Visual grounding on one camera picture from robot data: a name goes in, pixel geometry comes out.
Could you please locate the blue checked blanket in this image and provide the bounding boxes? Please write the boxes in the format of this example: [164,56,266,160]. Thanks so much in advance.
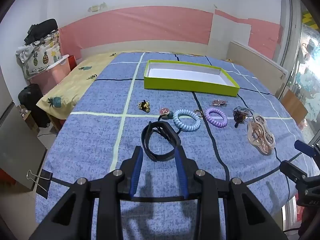
[35,52,320,240]

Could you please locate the dark beaded bracelet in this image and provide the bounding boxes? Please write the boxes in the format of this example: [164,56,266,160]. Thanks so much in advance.
[232,106,254,128]

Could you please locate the gold bee hair clip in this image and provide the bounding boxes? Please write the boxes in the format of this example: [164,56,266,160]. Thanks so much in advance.
[138,101,151,113]

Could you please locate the green cardboard box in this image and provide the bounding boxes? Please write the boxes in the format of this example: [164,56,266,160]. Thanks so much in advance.
[144,59,240,97]

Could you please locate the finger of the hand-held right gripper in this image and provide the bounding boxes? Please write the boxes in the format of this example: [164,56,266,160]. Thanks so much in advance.
[279,160,313,188]
[294,140,320,158]

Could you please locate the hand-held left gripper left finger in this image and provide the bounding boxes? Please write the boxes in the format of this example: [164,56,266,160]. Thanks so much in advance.
[29,145,144,240]

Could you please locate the black bag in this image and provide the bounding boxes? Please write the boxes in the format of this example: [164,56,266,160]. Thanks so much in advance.
[24,18,58,46]

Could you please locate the grey refrigerator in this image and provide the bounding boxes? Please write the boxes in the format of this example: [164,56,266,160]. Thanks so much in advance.
[0,72,48,193]

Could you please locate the pineapple print fabric bag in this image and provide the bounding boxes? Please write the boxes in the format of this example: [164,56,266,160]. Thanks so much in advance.
[16,29,62,80]

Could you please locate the purple spiral hair tie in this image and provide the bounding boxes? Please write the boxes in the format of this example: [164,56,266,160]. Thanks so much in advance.
[205,107,227,128]

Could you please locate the black binder clip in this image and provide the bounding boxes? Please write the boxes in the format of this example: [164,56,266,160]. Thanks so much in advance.
[26,169,53,197]

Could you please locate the pink translucent hair claw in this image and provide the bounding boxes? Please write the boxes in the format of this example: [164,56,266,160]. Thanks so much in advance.
[247,115,276,156]

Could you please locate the black wristband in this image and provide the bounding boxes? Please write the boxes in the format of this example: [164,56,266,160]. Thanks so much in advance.
[141,121,182,162]

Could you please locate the pink storage box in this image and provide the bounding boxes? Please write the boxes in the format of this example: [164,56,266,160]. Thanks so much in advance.
[27,54,71,96]

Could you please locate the blue spiral hair tie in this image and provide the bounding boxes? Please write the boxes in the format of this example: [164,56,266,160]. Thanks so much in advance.
[173,109,201,132]

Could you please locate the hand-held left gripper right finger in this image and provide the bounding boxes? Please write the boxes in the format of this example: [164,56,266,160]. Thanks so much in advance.
[174,145,288,240]

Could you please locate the glass sliding door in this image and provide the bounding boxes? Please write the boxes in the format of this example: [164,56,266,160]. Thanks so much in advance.
[279,0,320,143]

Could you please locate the yellow pineapple bed sheet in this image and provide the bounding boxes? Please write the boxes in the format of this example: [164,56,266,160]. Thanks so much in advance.
[36,52,121,120]

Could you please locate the brown wooden board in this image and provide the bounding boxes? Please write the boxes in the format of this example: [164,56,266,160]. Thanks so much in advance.
[280,89,308,126]

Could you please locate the beige bed board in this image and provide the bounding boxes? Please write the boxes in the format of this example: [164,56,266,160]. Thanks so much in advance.
[226,41,290,98]

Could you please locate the red box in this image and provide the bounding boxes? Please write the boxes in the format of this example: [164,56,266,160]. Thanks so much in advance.
[67,55,77,72]

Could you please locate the cardboard box with bottles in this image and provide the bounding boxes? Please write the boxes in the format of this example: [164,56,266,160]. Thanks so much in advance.
[16,104,40,133]

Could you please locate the black hair tie pink charm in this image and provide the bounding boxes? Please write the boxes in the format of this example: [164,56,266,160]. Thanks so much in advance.
[157,107,182,134]

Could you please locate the black suitcase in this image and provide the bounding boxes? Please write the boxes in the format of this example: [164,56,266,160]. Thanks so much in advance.
[18,84,51,128]

